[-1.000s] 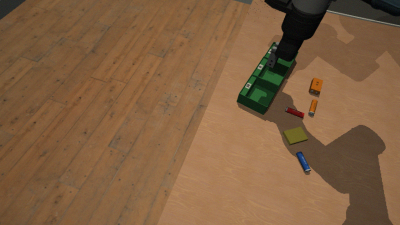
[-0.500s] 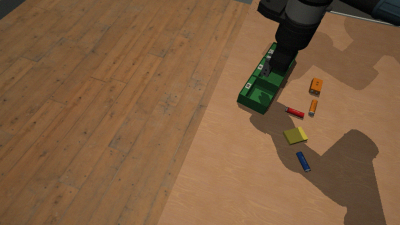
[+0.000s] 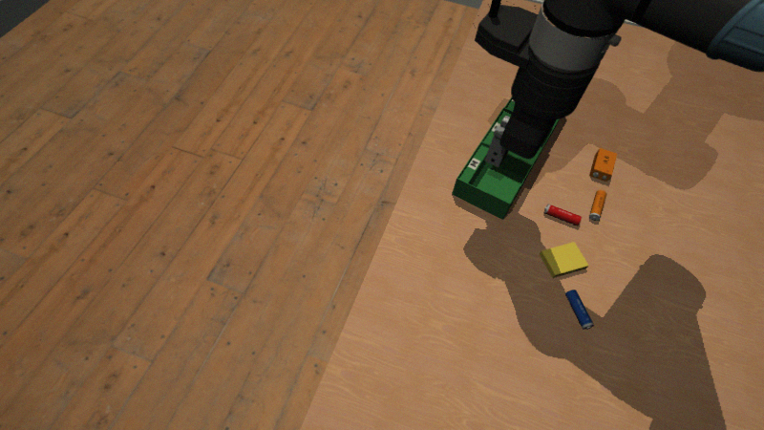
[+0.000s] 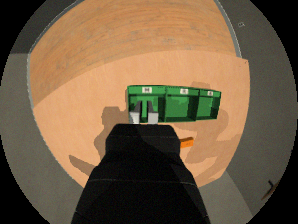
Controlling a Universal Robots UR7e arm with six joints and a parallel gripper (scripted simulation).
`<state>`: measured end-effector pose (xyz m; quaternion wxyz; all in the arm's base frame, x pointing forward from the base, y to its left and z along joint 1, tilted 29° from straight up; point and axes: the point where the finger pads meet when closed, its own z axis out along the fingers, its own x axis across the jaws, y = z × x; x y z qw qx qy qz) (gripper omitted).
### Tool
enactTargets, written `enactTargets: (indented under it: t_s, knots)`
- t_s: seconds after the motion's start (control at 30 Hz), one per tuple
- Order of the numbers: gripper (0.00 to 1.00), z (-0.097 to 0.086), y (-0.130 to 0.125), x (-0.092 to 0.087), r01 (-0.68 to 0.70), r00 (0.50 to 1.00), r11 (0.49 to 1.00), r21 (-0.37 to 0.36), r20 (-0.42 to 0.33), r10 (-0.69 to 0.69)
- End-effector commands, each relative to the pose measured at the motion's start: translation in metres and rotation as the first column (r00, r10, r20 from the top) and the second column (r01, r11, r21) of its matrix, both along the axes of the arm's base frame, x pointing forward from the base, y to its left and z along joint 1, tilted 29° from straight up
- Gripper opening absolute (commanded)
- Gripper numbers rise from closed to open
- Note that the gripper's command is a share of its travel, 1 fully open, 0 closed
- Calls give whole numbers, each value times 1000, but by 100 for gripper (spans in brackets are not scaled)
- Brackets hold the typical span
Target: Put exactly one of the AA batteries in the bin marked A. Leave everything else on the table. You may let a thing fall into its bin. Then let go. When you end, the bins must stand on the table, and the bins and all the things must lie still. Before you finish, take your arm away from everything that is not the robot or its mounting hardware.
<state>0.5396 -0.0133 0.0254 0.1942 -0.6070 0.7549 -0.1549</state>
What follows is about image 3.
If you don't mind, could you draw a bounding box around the blue aa battery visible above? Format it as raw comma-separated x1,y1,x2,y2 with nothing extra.
565,290,594,329

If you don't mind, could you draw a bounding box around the yellow sticky note pad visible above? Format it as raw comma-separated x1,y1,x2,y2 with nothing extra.
540,242,588,278

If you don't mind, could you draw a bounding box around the green tray with three compartments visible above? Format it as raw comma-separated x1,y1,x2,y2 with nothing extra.
452,98,560,220

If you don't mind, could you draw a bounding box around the red aa battery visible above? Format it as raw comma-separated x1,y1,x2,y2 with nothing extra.
544,204,582,226

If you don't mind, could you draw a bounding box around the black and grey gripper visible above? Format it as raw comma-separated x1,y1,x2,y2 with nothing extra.
475,0,622,167

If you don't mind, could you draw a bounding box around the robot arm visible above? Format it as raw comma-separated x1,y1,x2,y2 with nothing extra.
543,0,764,72

